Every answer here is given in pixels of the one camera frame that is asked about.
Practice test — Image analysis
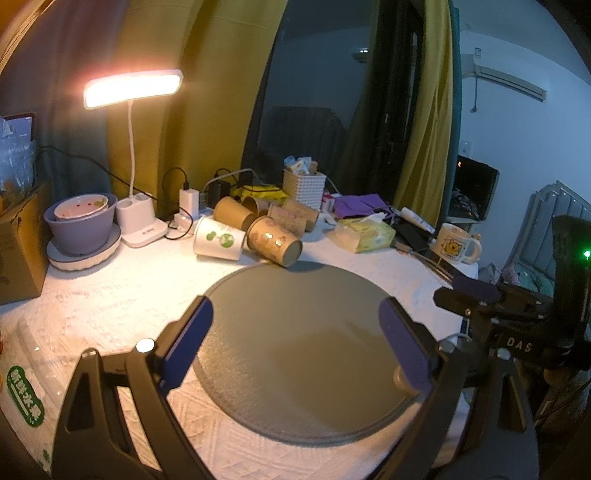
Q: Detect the purple bowl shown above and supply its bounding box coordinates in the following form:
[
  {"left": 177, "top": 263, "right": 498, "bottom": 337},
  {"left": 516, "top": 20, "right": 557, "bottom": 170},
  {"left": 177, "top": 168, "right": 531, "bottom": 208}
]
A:
[{"left": 43, "top": 193, "right": 118, "bottom": 256}]

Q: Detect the white inner bowl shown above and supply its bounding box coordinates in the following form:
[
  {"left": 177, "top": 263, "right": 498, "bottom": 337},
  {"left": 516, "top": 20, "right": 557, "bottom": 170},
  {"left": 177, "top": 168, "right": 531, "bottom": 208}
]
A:
[{"left": 54, "top": 194, "right": 108, "bottom": 221}]

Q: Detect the white air conditioner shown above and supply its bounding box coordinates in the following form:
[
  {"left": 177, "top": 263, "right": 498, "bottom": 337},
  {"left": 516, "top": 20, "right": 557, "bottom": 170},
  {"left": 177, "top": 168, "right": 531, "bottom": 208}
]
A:
[{"left": 461, "top": 54, "right": 549, "bottom": 101}]

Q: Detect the patterned paper cup right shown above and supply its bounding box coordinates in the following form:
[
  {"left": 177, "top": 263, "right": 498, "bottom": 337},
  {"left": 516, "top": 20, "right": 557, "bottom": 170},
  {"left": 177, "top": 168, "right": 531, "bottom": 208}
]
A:
[{"left": 283, "top": 198, "right": 320, "bottom": 232}]

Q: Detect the yellow curtain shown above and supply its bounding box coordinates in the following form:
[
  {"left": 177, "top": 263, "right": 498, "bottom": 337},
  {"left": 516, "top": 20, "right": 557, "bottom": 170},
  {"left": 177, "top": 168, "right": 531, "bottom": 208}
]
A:
[{"left": 114, "top": 1, "right": 460, "bottom": 222}]

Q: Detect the plain brown paper cup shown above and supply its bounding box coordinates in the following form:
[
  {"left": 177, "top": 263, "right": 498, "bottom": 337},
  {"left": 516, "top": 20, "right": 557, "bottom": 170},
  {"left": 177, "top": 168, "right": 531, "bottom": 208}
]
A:
[{"left": 213, "top": 196, "right": 256, "bottom": 231}]

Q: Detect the brown patterned paper cup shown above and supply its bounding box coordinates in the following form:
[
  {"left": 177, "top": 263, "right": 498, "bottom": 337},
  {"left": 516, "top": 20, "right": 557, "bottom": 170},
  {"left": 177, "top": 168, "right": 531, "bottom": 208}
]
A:
[{"left": 246, "top": 216, "right": 303, "bottom": 268}]

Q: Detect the white plate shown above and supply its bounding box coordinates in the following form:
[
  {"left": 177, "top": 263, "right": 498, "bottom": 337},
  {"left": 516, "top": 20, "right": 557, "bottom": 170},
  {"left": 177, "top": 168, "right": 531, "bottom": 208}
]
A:
[{"left": 45, "top": 223, "right": 122, "bottom": 273}]

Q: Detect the white desk lamp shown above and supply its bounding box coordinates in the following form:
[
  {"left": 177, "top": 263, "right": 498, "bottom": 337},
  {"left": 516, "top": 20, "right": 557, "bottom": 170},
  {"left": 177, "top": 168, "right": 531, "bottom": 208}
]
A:
[{"left": 82, "top": 69, "right": 184, "bottom": 249}]

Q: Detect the purple cloth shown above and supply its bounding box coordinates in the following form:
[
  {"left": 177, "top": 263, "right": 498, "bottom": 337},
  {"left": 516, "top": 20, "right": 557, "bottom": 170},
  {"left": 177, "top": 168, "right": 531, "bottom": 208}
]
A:
[{"left": 334, "top": 194, "right": 393, "bottom": 219}]

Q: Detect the black power cable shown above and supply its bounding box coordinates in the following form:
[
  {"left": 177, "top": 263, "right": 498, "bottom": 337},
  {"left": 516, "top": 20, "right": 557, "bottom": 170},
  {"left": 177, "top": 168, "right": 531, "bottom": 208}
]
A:
[{"left": 34, "top": 144, "right": 195, "bottom": 241}]

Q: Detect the brown paper cup behind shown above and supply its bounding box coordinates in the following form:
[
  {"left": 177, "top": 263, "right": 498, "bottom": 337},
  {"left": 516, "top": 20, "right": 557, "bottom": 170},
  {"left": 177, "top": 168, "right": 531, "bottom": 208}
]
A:
[{"left": 242, "top": 196, "right": 271, "bottom": 217}]

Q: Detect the yellow snack bag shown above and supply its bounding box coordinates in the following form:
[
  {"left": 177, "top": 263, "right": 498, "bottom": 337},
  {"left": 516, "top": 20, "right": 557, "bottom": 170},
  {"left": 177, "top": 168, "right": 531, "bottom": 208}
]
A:
[{"left": 231, "top": 185, "right": 288, "bottom": 204}]

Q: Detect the black power adapter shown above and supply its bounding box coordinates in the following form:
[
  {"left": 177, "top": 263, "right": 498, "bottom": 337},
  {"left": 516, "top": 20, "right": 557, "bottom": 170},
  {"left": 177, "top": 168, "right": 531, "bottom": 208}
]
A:
[{"left": 204, "top": 180, "right": 231, "bottom": 209}]

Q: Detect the cardboard box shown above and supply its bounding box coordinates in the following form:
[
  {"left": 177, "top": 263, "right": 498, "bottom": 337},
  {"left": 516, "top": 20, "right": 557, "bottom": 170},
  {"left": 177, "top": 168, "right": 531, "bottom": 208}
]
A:
[{"left": 0, "top": 181, "right": 53, "bottom": 305}]

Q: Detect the round grey placemat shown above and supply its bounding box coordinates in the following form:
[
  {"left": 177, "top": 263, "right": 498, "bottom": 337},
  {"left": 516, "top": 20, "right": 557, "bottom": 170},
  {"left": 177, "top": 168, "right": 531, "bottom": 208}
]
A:
[{"left": 193, "top": 261, "right": 413, "bottom": 446}]

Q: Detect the white paper cup green print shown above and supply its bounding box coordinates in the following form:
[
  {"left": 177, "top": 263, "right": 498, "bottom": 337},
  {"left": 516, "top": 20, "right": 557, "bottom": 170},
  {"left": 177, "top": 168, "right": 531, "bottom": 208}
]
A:
[{"left": 192, "top": 217, "right": 245, "bottom": 261}]

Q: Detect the patterned paper cup middle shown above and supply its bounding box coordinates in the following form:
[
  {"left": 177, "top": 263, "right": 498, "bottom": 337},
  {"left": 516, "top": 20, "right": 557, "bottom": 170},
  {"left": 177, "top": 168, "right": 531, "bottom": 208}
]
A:
[{"left": 267, "top": 204, "right": 307, "bottom": 238}]

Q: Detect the white cartoon mug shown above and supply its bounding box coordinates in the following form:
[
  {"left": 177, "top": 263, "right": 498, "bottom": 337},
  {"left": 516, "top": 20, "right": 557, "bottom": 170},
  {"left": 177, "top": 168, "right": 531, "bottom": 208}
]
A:
[{"left": 431, "top": 223, "right": 482, "bottom": 265}]

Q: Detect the white power charger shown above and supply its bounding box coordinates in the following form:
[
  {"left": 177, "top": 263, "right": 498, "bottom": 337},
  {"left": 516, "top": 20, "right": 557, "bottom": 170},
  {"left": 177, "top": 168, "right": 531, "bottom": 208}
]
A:
[{"left": 174, "top": 188, "right": 199, "bottom": 233}]

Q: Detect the plastic fruit package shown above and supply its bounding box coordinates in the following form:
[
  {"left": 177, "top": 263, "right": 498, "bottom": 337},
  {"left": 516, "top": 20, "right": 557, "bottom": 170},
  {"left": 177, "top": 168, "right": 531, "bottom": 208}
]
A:
[{"left": 1, "top": 319, "right": 59, "bottom": 477}]

